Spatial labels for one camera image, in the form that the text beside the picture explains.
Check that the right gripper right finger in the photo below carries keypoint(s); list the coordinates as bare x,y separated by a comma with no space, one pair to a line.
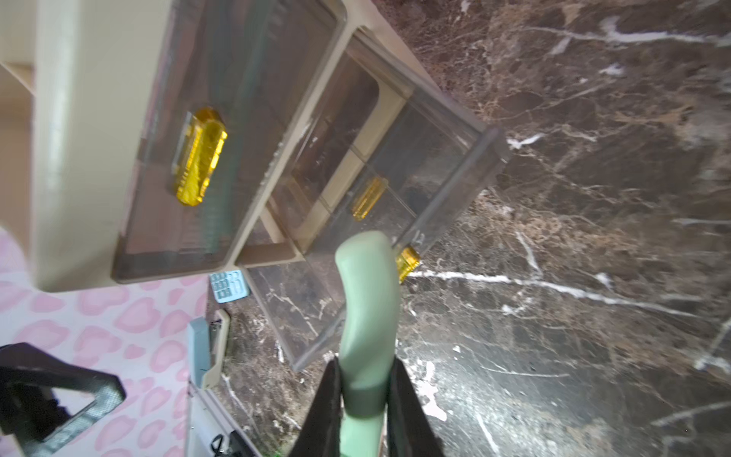
407,428

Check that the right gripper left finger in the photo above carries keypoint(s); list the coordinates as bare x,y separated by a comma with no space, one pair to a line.
320,433

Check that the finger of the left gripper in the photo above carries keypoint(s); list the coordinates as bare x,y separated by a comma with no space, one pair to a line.
31,412

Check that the green fruit knife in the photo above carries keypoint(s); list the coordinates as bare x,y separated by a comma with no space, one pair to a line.
368,270

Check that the transparent grey drawer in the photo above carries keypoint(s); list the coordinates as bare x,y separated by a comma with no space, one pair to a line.
230,82
384,150

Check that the beige desktop drawer organizer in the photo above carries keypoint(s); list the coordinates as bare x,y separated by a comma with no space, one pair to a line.
77,78

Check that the blue white calculator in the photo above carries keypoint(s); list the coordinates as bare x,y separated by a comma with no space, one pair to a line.
228,286

